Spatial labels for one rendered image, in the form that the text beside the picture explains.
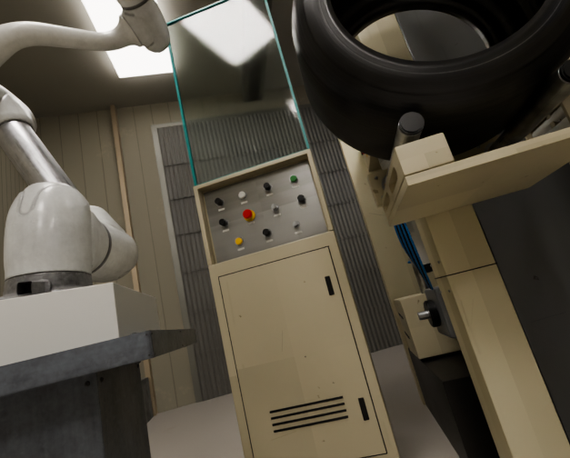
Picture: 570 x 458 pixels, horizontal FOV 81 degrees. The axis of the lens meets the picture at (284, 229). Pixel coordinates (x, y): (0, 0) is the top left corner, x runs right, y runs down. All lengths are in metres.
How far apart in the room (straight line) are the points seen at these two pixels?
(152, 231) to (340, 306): 3.20
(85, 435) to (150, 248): 3.54
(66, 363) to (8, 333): 0.17
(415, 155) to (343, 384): 0.93
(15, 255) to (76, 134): 4.22
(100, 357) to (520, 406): 0.92
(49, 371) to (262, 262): 0.94
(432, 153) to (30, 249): 0.79
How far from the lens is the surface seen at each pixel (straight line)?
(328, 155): 4.59
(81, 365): 0.58
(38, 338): 0.71
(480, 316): 1.02
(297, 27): 0.86
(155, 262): 4.13
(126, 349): 0.56
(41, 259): 0.82
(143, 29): 1.33
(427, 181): 0.65
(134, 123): 4.89
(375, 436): 1.40
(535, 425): 1.09
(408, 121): 0.68
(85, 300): 0.68
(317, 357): 1.35
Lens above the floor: 0.62
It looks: 14 degrees up
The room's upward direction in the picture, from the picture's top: 14 degrees counter-clockwise
